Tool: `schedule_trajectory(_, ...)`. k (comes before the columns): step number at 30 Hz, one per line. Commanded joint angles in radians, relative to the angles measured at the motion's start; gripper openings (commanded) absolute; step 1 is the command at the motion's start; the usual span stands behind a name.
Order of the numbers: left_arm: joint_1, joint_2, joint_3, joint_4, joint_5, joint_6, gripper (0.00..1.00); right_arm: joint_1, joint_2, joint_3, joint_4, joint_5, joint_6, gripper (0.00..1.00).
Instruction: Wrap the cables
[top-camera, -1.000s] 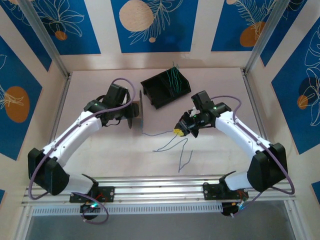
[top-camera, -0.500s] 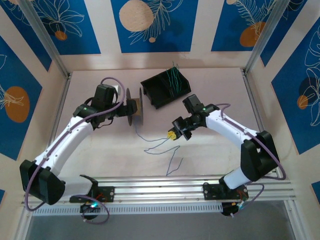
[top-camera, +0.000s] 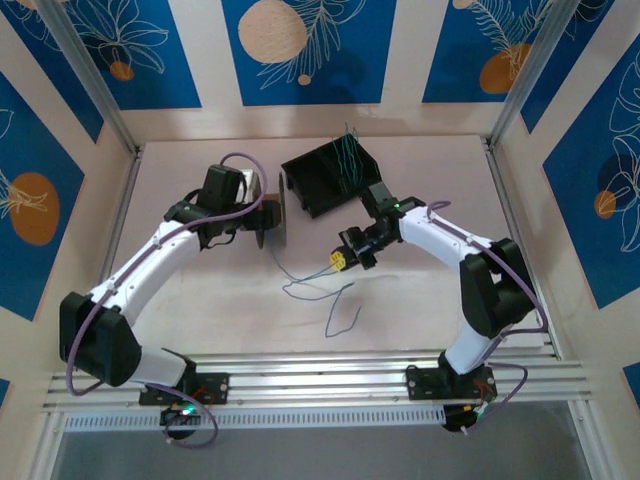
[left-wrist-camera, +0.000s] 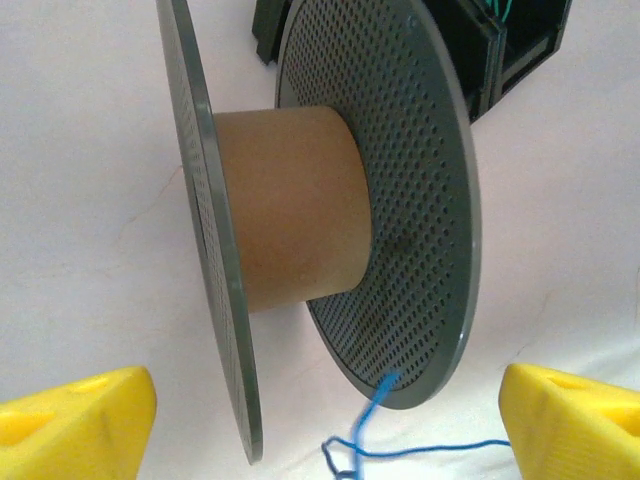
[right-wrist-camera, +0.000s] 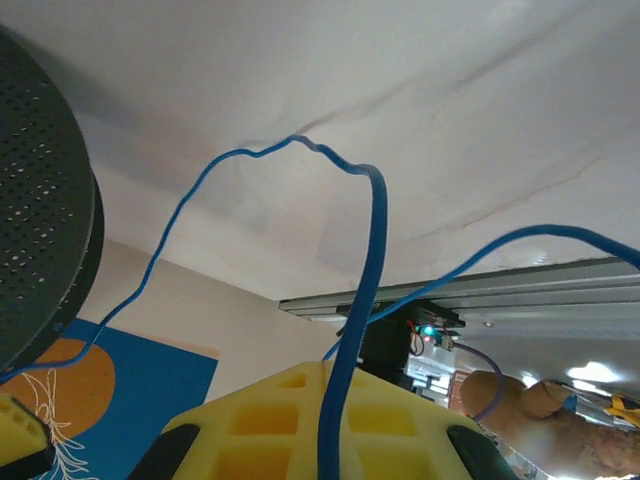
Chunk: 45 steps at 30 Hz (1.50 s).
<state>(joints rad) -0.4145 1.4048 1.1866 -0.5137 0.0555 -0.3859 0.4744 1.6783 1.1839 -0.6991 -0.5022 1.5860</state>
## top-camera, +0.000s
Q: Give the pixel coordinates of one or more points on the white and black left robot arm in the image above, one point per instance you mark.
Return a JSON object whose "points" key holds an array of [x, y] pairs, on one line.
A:
{"points": [[140, 270]]}

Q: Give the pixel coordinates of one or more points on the aluminium table edge rail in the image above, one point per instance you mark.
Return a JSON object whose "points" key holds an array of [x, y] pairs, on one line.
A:
{"points": [[510, 200], [120, 210]]}

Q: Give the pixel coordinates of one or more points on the black spool with cardboard core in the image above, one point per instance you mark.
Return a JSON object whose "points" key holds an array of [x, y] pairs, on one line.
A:
{"points": [[284, 210]]}

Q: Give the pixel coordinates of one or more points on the black two-compartment bin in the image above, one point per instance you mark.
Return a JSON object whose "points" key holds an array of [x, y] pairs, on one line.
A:
{"points": [[310, 185]]}

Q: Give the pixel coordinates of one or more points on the aluminium frame post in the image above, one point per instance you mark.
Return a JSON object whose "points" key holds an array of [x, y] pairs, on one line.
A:
{"points": [[92, 75], [531, 75]]}

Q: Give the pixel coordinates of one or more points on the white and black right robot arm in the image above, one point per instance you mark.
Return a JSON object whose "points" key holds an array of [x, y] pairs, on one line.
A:
{"points": [[440, 240]]}

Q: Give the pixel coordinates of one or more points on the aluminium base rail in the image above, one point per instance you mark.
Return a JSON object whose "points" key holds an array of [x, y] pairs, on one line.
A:
{"points": [[320, 380]]}

